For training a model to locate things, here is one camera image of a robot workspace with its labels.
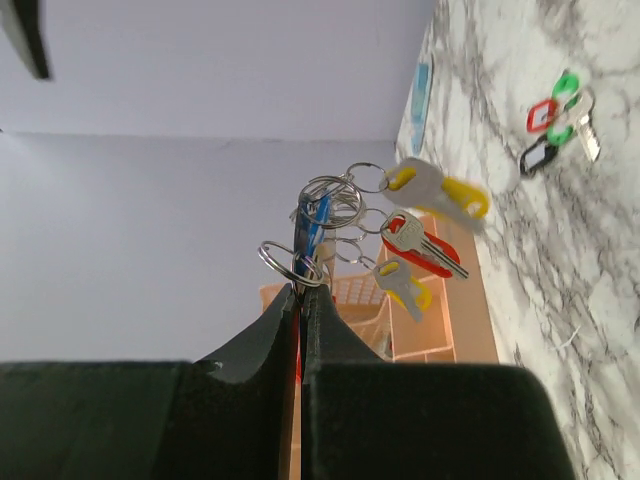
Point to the blue key tag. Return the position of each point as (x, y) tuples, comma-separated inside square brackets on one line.
[(310, 217)]

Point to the blue blister pack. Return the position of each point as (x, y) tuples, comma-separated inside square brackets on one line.
[(419, 103)]

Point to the metal key holder red handle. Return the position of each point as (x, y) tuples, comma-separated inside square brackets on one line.
[(325, 225)]

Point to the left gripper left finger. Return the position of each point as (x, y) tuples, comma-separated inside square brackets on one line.
[(225, 416)]

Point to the peach desk organizer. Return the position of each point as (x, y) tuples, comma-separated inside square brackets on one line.
[(453, 324)]

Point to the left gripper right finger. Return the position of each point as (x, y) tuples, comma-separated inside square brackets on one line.
[(365, 418)]

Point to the silver key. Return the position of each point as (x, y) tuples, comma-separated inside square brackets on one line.
[(580, 117)]

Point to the small red key tag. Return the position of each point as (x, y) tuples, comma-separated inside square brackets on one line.
[(404, 235)]

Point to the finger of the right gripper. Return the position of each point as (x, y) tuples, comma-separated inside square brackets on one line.
[(21, 22)]

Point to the black key tag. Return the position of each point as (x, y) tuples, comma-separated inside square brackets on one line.
[(537, 156)]

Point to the yellow key tag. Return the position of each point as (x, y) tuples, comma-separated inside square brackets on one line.
[(435, 193), (394, 277)]

